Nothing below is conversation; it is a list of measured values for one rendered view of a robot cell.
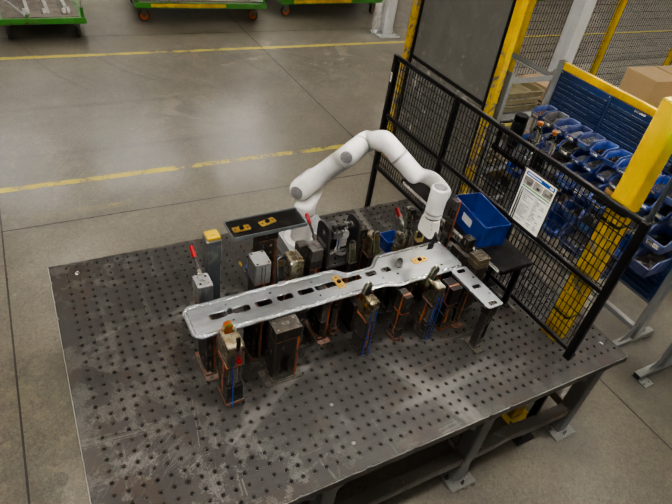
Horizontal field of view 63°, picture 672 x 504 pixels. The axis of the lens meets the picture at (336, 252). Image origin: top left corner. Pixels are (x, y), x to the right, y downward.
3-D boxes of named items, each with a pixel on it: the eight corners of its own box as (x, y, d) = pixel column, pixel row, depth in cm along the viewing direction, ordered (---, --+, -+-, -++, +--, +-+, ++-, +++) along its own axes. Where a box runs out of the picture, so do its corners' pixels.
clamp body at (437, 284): (419, 343, 273) (436, 292, 251) (406, 327, 280) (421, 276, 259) (434, 338, 277) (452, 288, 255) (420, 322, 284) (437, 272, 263)
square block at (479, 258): (460, 312, 294) (479, 261, 271) (451, 302, 299) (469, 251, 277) (471, 308, 297) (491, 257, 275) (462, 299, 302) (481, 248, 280)
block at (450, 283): (437, 333, 280) (452, 293, 262) (425, 318, 287) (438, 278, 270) (452, 327, 284) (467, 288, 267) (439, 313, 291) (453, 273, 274)
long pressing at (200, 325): (196, 346, 216) (196, 344, 215) (179, 308, 231) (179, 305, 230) (464, 267, 278) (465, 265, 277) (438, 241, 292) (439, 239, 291)
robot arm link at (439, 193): (429, 202, 262) (422, 211, 255) (436, 179, 253) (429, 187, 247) (446, 209, 259) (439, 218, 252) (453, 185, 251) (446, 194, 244)
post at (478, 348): (476, 354, 272) (494, 313, 254) (462, 338, 279) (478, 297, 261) (485, 350, 275) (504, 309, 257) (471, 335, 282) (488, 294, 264)
